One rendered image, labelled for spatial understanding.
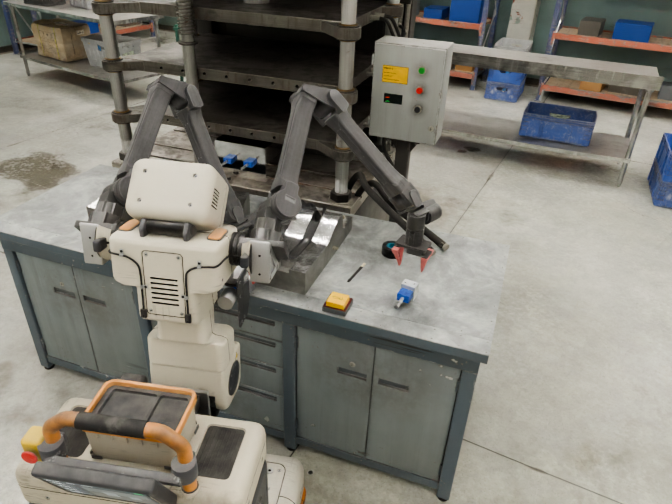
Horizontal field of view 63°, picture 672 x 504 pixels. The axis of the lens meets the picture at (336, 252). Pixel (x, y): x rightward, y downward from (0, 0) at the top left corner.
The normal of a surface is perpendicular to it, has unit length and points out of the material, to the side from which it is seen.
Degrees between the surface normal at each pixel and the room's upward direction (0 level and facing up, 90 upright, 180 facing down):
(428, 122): 90
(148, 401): 0
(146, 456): 92
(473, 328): 0
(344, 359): 90
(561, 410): 0
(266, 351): 90
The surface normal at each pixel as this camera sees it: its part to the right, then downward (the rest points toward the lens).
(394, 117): -0.34, 0.48
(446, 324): 0.04, -0.85
